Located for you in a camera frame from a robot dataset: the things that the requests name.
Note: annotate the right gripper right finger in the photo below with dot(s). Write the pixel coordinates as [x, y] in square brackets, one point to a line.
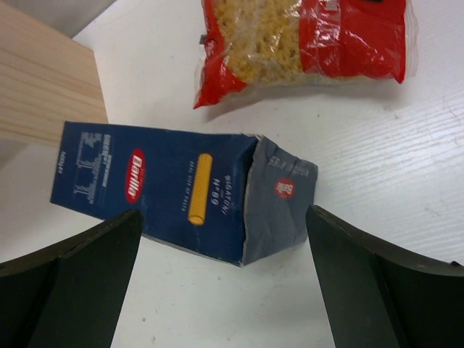
[378, 294]

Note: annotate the blue Barilla pasta box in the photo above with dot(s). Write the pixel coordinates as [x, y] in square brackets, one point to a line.
[231, 197]

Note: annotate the wooden two-tier shelf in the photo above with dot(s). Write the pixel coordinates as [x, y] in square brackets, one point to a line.
[47, 79]

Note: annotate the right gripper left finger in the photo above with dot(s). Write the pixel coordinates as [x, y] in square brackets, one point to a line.
[70, 293]

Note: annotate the red pasta bag front side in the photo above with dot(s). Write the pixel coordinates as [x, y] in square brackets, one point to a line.
[251, 45]

